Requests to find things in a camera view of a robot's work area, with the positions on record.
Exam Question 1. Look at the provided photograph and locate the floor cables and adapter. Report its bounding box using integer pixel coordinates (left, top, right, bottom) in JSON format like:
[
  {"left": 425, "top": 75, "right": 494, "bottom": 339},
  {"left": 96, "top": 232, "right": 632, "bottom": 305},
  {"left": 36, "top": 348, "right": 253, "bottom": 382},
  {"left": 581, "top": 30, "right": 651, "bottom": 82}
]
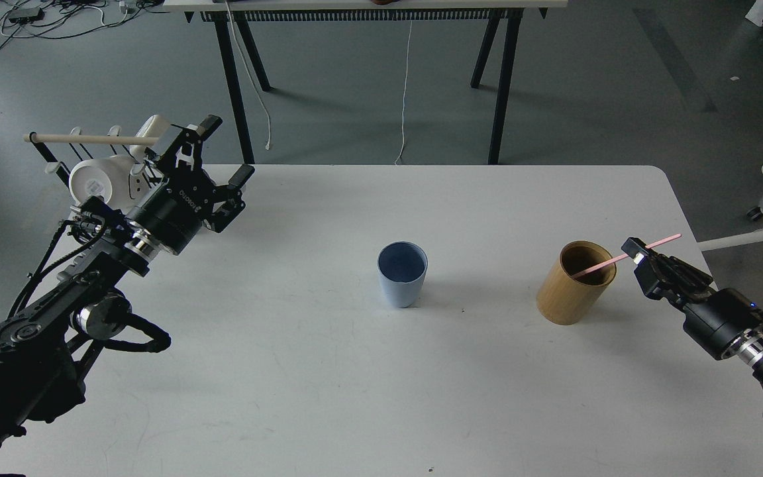
[{"left": 0, "top": 0, "right": 170, "bottom": 84}]

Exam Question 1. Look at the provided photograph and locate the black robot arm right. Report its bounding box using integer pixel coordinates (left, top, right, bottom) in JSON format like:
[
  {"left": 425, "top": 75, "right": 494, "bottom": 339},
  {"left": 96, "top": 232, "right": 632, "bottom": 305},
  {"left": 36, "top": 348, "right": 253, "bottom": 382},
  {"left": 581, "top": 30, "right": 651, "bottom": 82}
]
[{"left": 621, "top": 237, "right": 763, "bottom": 384}]

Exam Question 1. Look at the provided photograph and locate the bamboo cylinder holder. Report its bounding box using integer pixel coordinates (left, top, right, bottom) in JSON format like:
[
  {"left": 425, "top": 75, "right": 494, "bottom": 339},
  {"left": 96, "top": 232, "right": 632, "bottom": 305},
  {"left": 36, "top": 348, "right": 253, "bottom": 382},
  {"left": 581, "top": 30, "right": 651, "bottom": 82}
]
[{"left": 536, "top": 240, "right": 617, "bottom": 326}]

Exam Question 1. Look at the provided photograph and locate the blue plastic cup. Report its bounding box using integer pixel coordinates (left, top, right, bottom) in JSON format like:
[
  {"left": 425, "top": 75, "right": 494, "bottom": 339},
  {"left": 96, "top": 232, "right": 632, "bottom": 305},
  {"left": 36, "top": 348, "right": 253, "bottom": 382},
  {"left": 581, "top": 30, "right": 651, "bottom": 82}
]
[{"left": 378, "top": 241, "right": 428, "bottom": 308}]

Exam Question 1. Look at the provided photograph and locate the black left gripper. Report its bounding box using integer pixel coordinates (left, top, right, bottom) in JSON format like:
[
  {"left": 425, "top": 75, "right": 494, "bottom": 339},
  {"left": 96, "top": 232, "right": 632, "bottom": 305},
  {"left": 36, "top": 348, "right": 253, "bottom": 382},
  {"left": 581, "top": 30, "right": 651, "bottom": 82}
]
[{"left": 127, "top": 115, "right": 255, "bottom": 256}]

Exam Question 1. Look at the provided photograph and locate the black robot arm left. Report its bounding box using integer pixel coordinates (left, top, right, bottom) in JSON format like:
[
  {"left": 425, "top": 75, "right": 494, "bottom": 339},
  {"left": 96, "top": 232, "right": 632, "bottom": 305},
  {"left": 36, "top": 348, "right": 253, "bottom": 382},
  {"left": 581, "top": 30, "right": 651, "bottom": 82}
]
[{"left": 0, "top": 115, "right": 254, "bottom": 448}]

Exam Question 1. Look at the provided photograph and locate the black wire cup rack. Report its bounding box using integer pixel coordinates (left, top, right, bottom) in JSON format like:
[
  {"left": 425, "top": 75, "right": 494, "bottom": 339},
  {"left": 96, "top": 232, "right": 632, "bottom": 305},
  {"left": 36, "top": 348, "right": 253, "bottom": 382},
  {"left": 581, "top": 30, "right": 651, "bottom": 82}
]
[{"left": 27, "top": 127, "right": 128, "bottom": 187}]

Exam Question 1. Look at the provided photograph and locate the wooden rack dowel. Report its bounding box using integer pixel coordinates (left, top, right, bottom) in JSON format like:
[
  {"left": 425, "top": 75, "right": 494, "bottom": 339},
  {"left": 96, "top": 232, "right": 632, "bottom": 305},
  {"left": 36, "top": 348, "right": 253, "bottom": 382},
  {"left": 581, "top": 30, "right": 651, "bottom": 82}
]
[{"left": 23, "top": 132, "right": 158, "bottom": 146}]

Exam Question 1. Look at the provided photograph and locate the black trestle table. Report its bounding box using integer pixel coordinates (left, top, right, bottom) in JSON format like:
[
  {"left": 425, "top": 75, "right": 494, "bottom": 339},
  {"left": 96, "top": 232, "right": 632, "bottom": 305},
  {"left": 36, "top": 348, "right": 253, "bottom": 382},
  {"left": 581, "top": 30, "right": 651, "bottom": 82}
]
[{"left": 162, "top": 0, "right": 569, "bottom": 165}]

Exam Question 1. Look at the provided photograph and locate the white hanging cable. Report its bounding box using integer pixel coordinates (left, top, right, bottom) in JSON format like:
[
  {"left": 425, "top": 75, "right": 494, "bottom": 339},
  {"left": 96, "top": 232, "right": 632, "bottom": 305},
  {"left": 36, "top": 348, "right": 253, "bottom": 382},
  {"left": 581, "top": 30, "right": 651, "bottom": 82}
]
[{"left": 393, "top": 20, "right": 414, "bottom": 166}]

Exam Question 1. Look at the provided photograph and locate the pink chopstick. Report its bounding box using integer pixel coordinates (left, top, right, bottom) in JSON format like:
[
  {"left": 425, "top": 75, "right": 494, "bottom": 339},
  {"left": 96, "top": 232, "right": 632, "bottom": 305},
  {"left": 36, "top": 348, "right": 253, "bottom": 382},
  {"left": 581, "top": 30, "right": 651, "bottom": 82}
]
[{"left": 570, "top": 233, "right": 682, "bottom": 279}]

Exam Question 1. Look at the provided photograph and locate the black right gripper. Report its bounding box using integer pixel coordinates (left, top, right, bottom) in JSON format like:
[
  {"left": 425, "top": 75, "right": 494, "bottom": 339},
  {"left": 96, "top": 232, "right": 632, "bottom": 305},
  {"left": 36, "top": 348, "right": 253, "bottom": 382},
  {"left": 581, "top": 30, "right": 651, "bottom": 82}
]
[{"left": 621, "top": 237, "right": 763, "bottom": 360}]

